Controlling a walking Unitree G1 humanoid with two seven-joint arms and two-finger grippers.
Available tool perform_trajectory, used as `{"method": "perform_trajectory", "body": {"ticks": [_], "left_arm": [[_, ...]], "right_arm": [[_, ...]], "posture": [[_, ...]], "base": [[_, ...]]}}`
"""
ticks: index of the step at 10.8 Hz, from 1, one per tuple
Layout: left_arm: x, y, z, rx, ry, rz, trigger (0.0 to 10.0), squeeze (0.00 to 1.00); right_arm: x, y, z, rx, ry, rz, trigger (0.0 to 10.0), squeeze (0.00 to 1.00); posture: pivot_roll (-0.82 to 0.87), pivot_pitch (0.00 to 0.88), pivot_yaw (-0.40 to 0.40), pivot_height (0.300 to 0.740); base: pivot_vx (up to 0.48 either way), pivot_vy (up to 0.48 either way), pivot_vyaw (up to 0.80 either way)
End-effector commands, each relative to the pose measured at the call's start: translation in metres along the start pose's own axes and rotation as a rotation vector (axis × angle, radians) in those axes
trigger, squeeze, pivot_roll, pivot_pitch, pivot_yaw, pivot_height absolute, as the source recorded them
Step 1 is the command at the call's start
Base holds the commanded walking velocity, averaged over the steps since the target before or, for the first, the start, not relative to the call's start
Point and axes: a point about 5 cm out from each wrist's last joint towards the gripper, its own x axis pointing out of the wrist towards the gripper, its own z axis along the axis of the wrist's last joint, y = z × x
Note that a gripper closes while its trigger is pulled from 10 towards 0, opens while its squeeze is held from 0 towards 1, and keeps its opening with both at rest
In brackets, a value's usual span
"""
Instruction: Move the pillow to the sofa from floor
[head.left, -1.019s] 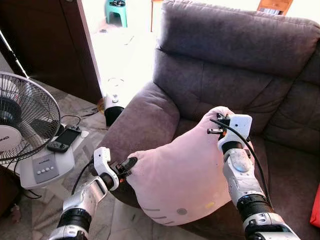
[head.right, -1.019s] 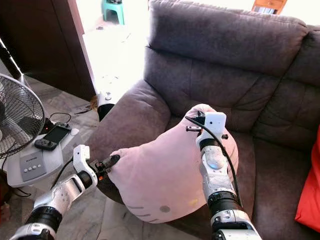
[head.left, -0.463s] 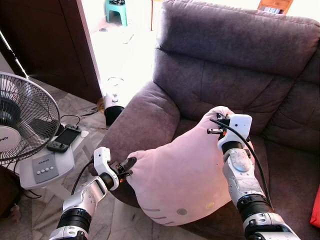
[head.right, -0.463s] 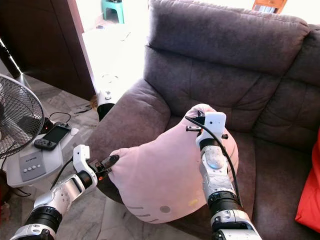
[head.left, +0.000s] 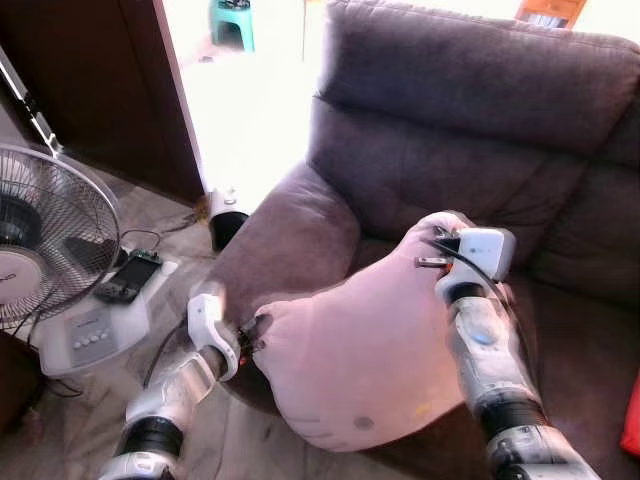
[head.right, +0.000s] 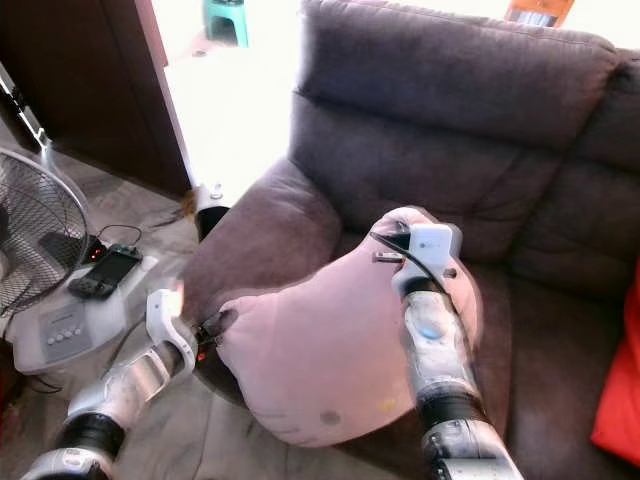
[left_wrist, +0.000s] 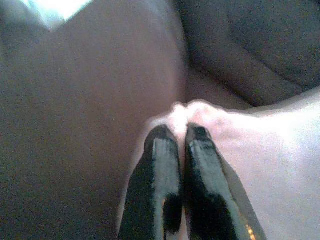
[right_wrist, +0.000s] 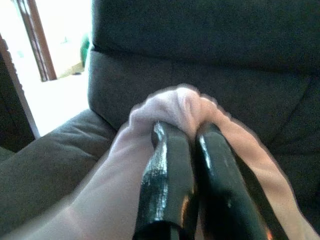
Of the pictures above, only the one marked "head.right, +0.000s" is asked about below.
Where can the pink pillow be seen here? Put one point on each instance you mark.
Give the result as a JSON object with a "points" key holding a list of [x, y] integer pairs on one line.
{"points": [[320, 350]]}

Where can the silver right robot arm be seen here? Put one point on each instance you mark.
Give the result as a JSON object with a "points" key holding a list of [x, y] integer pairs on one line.
{"points": [[440, 370]]}

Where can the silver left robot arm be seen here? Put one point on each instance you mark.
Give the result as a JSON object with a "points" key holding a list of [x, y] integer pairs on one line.
{"points": [[120, 395]]}

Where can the dark purple fabric sofa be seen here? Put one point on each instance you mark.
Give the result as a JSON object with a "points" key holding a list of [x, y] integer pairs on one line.
{"points": [[460, 130]]}

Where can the red pillow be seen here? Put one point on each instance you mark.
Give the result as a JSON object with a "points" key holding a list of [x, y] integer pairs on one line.
{"points": [[622, 390]]}

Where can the small white black object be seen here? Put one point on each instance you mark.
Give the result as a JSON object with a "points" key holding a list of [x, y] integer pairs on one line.
{"points": [[210, 210]]}

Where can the silver metal bar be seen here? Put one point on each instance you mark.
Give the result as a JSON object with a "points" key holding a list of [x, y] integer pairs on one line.
{"points": [[22, 110]]}

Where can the teal plastic stool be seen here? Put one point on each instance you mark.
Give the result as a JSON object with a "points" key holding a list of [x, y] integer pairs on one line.
{"points": [[226, 25]]}

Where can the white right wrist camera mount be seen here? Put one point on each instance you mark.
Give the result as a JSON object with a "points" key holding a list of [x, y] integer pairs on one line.
{"points": [[433, 250]]}

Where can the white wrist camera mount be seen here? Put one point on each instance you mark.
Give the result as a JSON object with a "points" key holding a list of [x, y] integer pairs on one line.
{"points": [[433, 250], [165, 320]]}

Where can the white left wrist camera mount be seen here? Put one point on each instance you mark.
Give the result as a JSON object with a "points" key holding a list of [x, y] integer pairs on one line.
{"points": [[165, 320]]}

